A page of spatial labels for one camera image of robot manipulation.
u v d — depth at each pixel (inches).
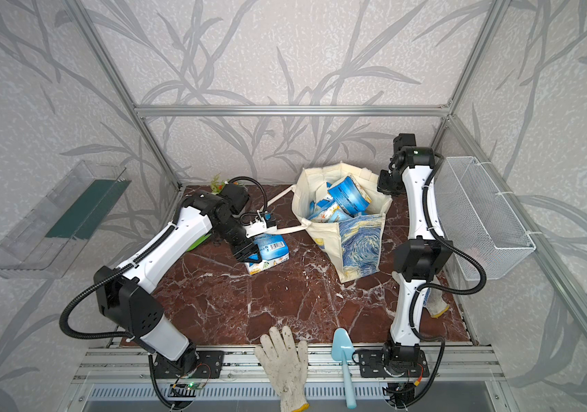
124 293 16.4
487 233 23.9
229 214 23.9
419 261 21.7
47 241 24.9
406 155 23.8
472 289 19.4
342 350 29.8
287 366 28.5
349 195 34.2
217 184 39.3
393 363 26.6
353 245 31.9
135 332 18.7
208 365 28.5
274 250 29.1
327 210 34.6
